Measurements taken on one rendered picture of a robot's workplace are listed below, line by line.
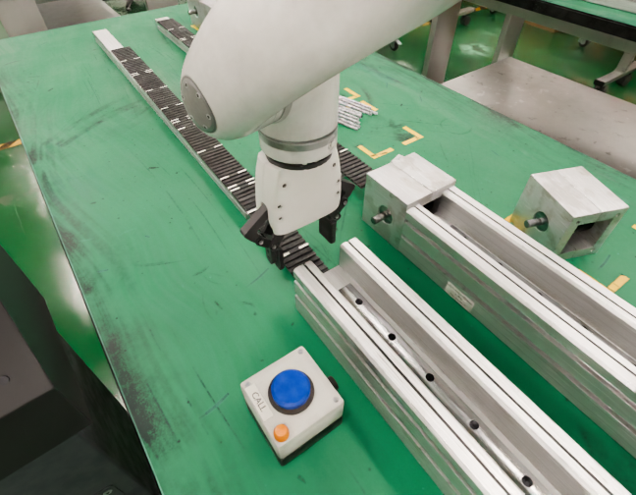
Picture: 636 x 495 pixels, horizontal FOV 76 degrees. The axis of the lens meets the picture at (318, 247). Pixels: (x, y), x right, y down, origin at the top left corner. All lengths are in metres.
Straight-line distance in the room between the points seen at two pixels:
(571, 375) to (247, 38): 0.48
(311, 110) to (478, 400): 0.33
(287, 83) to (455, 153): 0.64
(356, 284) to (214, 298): 0.20
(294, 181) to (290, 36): 0.20
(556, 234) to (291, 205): 0.40
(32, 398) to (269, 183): 0.31
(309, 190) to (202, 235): 0.27
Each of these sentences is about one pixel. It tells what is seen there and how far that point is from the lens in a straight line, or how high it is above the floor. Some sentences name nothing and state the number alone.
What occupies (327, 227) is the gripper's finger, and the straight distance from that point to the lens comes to 0.56.
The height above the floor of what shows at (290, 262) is 0.79.
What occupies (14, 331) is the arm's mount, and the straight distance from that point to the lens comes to 0.48.
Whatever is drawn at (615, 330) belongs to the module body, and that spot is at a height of 0.84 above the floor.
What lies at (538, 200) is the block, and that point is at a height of 0.85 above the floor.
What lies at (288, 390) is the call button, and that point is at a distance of 0.43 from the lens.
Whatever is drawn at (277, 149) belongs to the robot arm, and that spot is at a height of 1.02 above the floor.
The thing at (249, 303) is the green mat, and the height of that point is 0.78.
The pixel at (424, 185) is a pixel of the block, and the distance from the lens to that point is 0.62.
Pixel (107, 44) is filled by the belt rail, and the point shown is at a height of 0.81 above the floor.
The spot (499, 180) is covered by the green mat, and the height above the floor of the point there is 0.78.
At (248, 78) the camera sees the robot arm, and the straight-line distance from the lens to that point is 0.29.
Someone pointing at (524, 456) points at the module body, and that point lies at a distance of 0.48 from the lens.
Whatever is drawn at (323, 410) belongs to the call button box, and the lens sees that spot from 0.44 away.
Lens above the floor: 1.25
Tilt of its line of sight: 47 degrees down
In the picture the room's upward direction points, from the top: straight up
